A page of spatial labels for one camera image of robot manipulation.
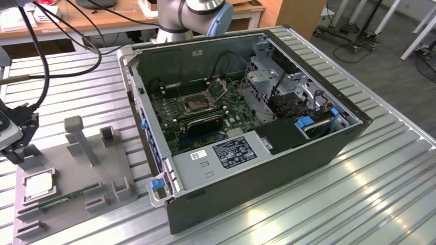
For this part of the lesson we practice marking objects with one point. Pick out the small white tape strip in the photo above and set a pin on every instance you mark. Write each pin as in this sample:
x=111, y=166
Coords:
x=385, y=222

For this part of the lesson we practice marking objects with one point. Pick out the flat white box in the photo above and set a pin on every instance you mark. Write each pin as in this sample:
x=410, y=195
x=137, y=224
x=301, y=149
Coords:
x=10, y=24

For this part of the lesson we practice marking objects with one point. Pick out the wooden cabinet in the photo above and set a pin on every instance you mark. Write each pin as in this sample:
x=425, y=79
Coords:
x=299, y=15

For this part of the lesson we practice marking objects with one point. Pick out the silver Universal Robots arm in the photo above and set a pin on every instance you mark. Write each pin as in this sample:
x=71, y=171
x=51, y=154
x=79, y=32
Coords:
x=177, y=15

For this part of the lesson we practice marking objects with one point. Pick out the grey plastic parts rack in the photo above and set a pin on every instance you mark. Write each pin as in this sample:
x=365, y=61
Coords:
x=69, y=176

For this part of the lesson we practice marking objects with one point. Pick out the silver metal drive cage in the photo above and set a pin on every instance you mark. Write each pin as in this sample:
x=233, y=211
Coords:
x=259, y=76

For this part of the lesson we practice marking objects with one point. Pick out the black graphics card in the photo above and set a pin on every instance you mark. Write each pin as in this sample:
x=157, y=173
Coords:
x=205, y=126

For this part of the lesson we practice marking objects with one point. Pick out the white table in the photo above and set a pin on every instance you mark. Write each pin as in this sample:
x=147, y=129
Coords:
x=387, y=18
x=418, y=43

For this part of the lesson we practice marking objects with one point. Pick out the silver optical bay bracket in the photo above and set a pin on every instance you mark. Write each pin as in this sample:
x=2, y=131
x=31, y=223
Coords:
x=263, y=47

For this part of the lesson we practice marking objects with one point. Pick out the dark grey rounded object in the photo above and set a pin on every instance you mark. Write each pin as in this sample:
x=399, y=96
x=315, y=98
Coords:
x=5, y=57

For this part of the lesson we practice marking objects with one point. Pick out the small silver heatsink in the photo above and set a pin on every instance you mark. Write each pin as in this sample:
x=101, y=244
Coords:
x=235, y=132

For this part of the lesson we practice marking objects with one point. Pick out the black wheeled stand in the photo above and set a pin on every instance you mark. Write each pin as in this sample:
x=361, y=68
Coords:
x=370, y=18

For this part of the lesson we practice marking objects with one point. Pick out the small blue drive clip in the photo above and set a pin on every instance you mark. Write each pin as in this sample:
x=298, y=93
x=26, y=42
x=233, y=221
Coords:
x=334, y=111

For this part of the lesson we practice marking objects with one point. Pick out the green motherboard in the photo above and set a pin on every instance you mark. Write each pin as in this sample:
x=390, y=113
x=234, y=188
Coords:
x=235, y=102

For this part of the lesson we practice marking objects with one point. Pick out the silver square CPU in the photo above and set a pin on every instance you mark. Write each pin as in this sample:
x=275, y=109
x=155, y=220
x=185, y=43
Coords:
x=41, y=185

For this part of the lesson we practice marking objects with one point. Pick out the black plastic shroud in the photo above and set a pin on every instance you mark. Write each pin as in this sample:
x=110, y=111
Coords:
x=279, y=137

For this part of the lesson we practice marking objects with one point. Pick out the green RAM stick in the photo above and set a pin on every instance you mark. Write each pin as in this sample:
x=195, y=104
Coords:
x=69, y=197

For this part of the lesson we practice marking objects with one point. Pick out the black open PC case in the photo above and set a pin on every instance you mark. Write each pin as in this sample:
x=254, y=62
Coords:
x=255, y=189

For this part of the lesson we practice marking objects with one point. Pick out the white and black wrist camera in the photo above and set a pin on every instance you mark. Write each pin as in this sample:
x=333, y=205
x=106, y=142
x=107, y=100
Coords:
x=10, y=132

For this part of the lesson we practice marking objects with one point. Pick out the small printed white box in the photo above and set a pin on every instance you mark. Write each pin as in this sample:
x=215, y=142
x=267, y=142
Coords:
x=53, y=11

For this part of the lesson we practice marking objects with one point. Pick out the CPU socket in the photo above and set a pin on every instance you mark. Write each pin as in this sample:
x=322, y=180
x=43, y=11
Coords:
x=198, y=104

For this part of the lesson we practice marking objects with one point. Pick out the blue card retention clip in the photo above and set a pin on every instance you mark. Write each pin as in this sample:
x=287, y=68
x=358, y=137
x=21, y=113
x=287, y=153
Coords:
x=143, y=123

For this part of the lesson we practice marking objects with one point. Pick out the dark round monitor base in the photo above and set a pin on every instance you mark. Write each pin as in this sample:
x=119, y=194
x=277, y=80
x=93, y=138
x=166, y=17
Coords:
x=95, y=3

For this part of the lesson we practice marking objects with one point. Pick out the black RAM slot bank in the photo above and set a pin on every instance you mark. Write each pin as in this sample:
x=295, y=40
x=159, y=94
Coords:
x=191, y=88
x=198, y=118

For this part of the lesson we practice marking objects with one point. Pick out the silver power supply unit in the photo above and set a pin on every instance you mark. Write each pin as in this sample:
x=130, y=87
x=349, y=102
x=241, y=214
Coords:
x=194, y=173

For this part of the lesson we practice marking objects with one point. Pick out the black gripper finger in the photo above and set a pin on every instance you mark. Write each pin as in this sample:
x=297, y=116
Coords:
x=17, y=155

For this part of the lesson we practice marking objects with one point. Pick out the hard disk in blue carrier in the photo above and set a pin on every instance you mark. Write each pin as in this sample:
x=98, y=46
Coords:
x=305, y=122

